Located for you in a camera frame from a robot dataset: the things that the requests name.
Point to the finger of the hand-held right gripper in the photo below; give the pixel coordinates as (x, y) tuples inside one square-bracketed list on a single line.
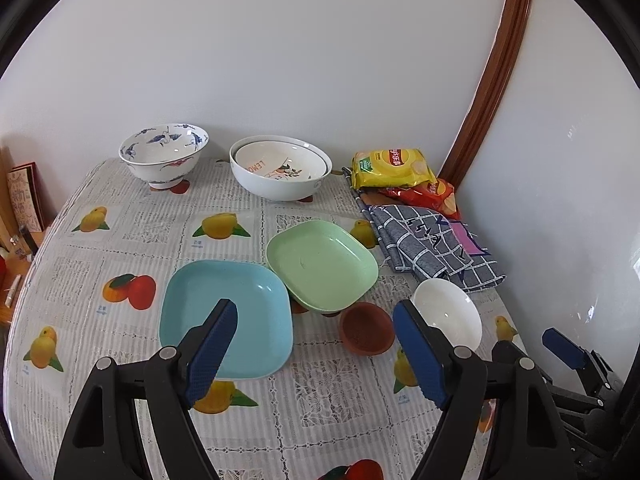
[(504, 350), (565, 347)]

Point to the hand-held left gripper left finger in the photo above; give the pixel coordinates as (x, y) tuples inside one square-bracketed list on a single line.
[(210, 355)]

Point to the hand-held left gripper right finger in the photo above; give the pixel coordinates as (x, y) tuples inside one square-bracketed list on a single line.
[(420, 355)]

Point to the small white bowl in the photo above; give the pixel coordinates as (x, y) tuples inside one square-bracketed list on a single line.
[(445, 305)]

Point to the small brown bowl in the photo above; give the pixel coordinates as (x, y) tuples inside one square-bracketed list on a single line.
[(365, 327)]

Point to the blue square plate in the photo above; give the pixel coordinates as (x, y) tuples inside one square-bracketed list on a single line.
[(200, 292)]

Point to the fruit printed tablecloth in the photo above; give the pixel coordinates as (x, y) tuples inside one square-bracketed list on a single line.
[(320, 400)]

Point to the grey checkered cloth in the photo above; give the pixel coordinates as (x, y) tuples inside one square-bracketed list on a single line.
[(425, 245)]

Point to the green square plate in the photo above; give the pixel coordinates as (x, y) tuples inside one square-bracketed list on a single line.
[(320, 260)]

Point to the red chip bag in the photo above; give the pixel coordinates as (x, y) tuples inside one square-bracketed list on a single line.
[(432, 195)]

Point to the large white bowl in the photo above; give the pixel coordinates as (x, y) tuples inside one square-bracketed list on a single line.
[(270, 187)]

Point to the yellow chip bag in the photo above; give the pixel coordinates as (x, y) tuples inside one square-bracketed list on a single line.
[(392, 165)]

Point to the blue and white porcelain bowl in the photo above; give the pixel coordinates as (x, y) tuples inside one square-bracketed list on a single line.
[(165, 162)]

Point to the white bowl with orange print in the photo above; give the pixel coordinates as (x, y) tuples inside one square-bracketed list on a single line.
[(280, 160)]

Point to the wooden side cabinet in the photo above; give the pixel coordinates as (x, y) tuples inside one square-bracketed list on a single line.
[(10, 270)]

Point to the brown wooden door frame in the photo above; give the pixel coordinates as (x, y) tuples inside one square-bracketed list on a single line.
[(492, 75)]

